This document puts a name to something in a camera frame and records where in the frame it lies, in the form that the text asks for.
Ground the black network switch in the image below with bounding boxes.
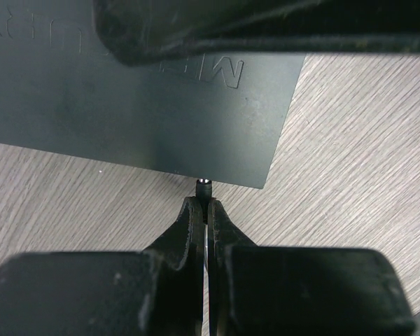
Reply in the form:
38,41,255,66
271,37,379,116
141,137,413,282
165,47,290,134
0,1,305,188

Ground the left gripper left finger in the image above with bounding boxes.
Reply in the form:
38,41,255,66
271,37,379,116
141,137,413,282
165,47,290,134
0,197,204,335

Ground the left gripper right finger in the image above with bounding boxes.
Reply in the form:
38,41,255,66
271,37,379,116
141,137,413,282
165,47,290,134
208,200,416,335

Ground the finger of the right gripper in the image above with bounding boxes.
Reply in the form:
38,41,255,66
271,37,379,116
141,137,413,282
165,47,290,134
92,0,420,66

